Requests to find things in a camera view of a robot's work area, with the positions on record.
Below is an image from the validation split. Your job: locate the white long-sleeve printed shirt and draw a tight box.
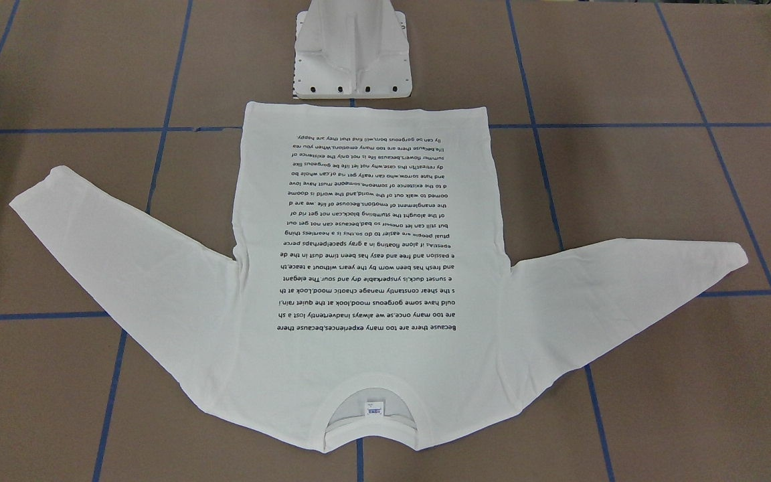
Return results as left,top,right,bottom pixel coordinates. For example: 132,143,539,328
10,102,748,453

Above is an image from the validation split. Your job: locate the white camera mast base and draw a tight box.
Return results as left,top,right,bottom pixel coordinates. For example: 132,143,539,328
293,1,412,100

